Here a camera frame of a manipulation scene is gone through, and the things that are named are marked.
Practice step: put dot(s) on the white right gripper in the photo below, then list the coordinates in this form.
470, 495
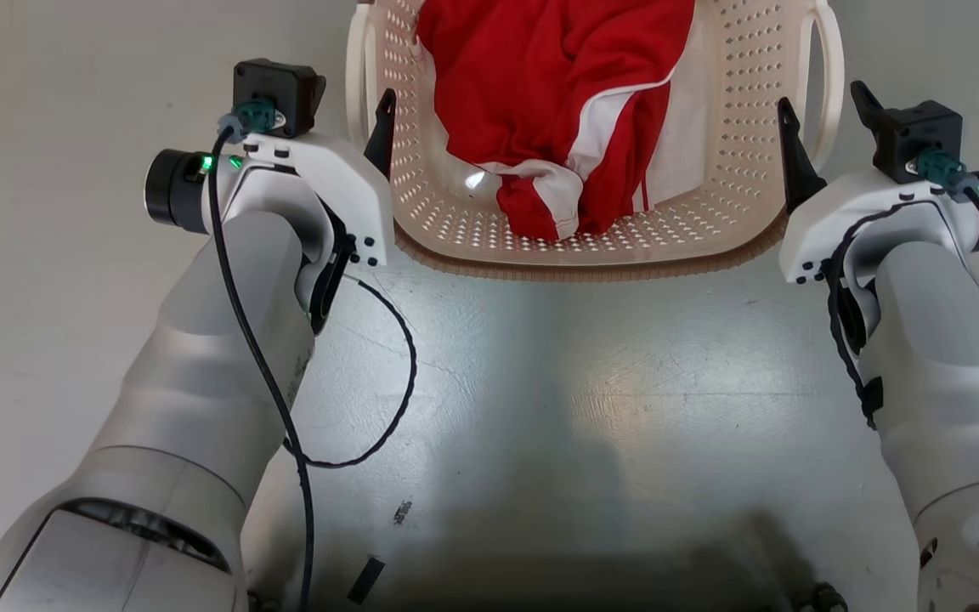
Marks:
829, 212

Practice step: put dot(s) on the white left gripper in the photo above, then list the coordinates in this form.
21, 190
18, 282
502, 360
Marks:
345, 183

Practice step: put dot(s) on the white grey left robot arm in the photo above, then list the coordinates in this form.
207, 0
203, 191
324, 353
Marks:
200, 357

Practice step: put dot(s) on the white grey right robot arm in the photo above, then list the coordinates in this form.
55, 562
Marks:
940, 365

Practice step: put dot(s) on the cream perforated plastic laundry basket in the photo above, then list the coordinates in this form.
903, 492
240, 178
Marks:
736, 127

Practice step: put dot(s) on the red garment with white trim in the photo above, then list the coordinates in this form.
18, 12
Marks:
532, 85

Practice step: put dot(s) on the black tape strip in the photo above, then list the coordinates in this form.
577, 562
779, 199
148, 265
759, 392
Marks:
365, 580

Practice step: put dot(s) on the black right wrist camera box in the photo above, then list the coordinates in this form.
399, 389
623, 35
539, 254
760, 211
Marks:
919, 136

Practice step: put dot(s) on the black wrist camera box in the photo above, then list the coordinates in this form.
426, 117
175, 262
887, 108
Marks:
919, 136
285, 85

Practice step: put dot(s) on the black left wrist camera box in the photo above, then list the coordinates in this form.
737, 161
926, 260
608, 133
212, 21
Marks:
285, 85

